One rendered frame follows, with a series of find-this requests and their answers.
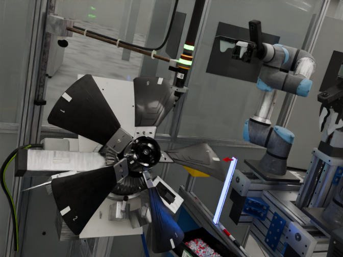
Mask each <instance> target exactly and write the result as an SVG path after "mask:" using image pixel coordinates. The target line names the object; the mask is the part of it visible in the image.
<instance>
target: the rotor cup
mask: <svg viewBox="0 0 343 257"><path fill-rule="evenodd" d="M131 142H132V143H131ZM130 143H131V144H130ZM130 143H129V144H130V145H129V144H128V145H127V146H126V147H125V148H124V149H123V151H122V152H121V153H120V154H118V153H116V157H115V160H116V163H117V162H118V161H119V160H121V159H122V158H123V157H126V158H127V164H128V171H129V173H128V175H127V177H129V178H140V177H142V174H141V172H144V171H148V172H149V170H150V168H152V167H154V166H155V165H157V164H158V162H159V161H160V158H161V149H160V146H159V144H158V143H157V141H156V140H154V139H153V138H151V137H149V136H140V137H138V138H136V139H135V140H133V141H130ZM144 149H148V150H149V153H148V154H147V155H146V154H144V152H143V151H144ZM131 161H134V163H132V164H131V163H130V162H131Z"/></svg>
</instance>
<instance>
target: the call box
mask: <svg viewBox="0 0 343 257"><path fill-rule="evenodd" d="M183 167H184V168H185V169H186V170H187V171H188V172H189V173H190V174H191V175H192V176H195V177H209V176H210V175H207V174H205V173H203V172H200V171H198V170H195V169H192V168H189V167H186V166H183Z"/></svg>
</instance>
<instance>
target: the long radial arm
mask: <svg viewBox="0 0 343 257"><path fill-rule="evenodd" d="M106 154H107V153H103V152H78V151H54V150H30V149H28V162H27V171H26V172H25V174H24V175H23V177H51V176H53V175H56V174H60V173H65V172H68V171H72V170H76V171H77V172H81V171H87V170H91V169H95V168H99V167H101V168H102V167H106V157H107V156H106Z"/></svg>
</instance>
